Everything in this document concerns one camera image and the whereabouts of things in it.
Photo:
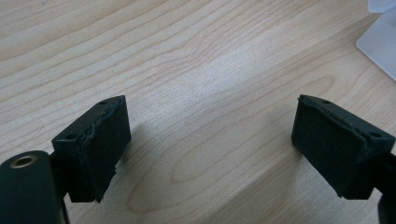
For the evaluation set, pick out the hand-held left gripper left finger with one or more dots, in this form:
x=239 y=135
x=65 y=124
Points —
x=96 y=149

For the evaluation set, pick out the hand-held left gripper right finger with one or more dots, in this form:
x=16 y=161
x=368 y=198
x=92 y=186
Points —
x=336 y=146

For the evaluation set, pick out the translucent white plastic box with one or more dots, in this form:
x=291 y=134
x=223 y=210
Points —
x=380 y=40

